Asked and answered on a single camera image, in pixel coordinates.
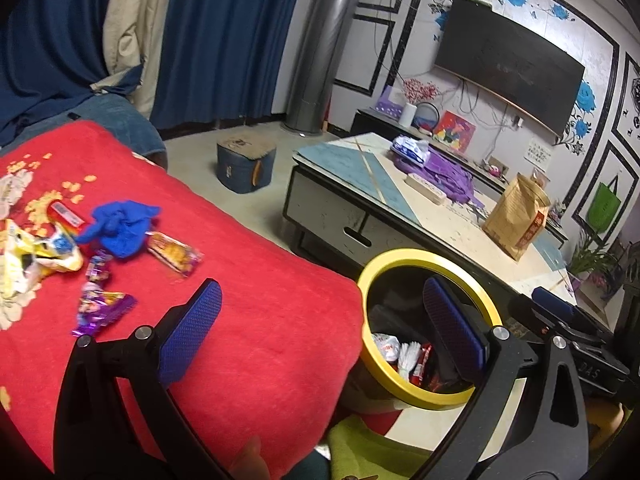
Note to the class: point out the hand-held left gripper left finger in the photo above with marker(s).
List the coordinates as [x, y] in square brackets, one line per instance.
[192, 330]

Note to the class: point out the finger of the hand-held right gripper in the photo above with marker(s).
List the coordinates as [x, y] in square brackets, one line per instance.
[552, 305]
[525, 322]

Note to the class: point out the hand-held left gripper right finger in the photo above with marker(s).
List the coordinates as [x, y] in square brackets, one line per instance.
[455, 330]

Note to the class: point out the red snack wrapper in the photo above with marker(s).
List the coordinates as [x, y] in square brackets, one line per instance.
[422, 362]

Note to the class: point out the white plastic bag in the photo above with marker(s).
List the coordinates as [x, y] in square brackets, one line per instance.
[386, 347]

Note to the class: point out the yellow rimmed trash can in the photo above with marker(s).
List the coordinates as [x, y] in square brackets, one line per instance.
[425, 400]

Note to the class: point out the orange snack packet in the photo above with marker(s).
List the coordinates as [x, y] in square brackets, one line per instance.
[175, 254]

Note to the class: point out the large purple candy wrapper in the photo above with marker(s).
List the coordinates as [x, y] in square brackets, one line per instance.
[102, 307]

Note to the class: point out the small purple candy wrapper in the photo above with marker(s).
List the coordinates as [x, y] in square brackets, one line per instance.
[98, 266]

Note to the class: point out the blue glove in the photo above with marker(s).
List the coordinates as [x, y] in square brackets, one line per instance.
[120, 227]

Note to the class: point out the white yellow snack packet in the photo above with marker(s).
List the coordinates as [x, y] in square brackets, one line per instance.
[50, 255]

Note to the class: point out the red white label wrapper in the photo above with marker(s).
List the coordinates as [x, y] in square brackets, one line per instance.
[67, 214]

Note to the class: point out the green potted plant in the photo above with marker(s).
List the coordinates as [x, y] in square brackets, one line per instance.
[592, 260]

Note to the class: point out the red floral blanket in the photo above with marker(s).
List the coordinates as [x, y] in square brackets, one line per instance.
[275, 335]

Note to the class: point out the brown paper bag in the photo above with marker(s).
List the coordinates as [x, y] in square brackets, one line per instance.
[515, 220]

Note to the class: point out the green tote bag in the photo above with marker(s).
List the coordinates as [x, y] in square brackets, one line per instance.
[605, 205]

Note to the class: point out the red plastic stool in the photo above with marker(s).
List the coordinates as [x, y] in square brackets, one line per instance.
[375, 415]

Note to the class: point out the white power strip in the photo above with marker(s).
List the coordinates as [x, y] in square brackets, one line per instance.
[425, 189]

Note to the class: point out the green cloth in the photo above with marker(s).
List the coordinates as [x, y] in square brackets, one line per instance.
[370, 452]

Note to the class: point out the purple backpack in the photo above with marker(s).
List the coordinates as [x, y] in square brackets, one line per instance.
[450, 180]

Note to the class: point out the blue storage stool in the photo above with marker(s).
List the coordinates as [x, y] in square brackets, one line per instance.
[245, 170]

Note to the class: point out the dark teal sofa cushion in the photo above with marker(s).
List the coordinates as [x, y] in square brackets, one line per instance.
[305, 467]

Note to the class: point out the white tissue pack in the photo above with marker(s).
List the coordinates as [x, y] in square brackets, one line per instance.
[410, 149]

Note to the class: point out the white and blue coffee table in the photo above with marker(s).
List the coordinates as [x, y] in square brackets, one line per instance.
[350, 165]

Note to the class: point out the colourful portrait painting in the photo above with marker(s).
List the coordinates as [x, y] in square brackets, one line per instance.
[455, 132]

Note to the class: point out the round desk ornament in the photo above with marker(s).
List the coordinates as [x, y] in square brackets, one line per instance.
[427, 117]

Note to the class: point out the white vase with pink flowers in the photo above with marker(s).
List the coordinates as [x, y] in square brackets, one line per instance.
[407, 115]

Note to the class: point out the blue sofa cover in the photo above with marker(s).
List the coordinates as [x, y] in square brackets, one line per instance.
[115, 120]

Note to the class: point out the black tv stand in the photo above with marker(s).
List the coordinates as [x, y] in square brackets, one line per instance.
[365, 122]

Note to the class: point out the purple tissue box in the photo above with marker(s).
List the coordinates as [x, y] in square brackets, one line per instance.
[389, 102]

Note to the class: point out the black remote control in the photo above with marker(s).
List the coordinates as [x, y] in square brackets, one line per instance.
[72, 115]

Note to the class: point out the black television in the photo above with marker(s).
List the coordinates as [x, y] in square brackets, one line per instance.
[510, 60]

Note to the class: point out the blue curtain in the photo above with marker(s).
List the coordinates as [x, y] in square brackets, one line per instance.
[225, 40]
[50, 35]

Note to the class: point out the silver tower air conditioner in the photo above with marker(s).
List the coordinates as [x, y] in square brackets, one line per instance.
[325, 50]

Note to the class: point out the beige curtain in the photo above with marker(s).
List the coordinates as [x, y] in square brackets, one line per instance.
[135, 20]

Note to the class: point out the white wall note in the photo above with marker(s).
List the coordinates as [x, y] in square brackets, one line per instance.
[541, 151]

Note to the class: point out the wall socket with plug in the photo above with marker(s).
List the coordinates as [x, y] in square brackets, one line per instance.
[517, 121]

